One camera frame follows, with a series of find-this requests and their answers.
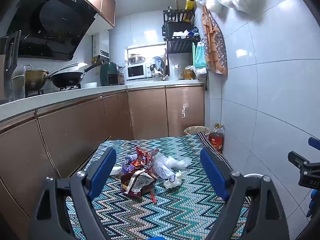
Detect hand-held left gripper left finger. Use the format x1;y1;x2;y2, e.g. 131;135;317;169
27;147;118;240

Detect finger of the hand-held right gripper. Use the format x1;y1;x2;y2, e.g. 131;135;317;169
287;151;320;172
308;137;320;152

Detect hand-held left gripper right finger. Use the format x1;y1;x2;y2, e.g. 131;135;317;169
199;147;290;240

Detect purple candy wrapper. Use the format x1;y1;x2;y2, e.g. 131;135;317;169
121;155;140;173

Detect dark red white-label snack bag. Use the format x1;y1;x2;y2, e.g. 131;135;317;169
121;168;159;199

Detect white tissue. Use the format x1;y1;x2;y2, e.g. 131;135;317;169
164;170;184;189

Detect clear plastic bag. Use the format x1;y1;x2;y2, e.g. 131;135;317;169
152;152;193;180

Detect red jagged wrapper strip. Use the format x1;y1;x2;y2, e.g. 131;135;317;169
149;187;158;205

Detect person's right hand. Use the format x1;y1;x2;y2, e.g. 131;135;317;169
307;189;320;218

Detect cooking oil bottle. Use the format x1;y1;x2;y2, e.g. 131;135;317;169
209;123;225;153

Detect zigzag patterned table cloth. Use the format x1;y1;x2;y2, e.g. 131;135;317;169
64;131;252;240

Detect beige waste bin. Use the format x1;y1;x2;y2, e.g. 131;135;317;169
184;126;211;137

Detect gas stove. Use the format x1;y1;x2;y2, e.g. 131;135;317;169
25;85;82;97

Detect green air fryer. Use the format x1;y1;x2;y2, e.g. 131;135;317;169
100;62;121;86

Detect black wok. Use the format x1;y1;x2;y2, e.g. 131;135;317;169
47;64;100;88

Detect plastic bags on counter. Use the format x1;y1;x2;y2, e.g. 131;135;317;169
184;65;208;80

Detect white microwave oven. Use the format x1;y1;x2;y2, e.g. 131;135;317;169
125;64;152;81

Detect gold cooking pot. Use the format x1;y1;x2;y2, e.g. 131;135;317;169
25;69;49;91

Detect steel pots in window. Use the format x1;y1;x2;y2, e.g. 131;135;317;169
128;54;146;65

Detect teal plastic bag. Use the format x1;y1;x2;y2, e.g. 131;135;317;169
192;41;207;69

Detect clear glass jug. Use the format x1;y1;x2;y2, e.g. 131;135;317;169
11;65;27;100

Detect grey blue hanging cloth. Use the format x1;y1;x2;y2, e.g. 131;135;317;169
150;56;165;77

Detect white water heater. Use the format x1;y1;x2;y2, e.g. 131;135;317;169
92;30;110;63

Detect orange brown floral apron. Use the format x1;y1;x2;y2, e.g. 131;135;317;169
202;5;228;76

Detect black metal kitchen rack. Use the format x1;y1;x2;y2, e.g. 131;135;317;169
162;9;202;80

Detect black range hood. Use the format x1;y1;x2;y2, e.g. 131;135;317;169
5;0;99;62

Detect yellow wrap roll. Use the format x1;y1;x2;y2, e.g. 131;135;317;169
185;0;197;22

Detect brown upper wall cabinets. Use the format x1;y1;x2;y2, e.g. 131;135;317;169
57;0;117;28

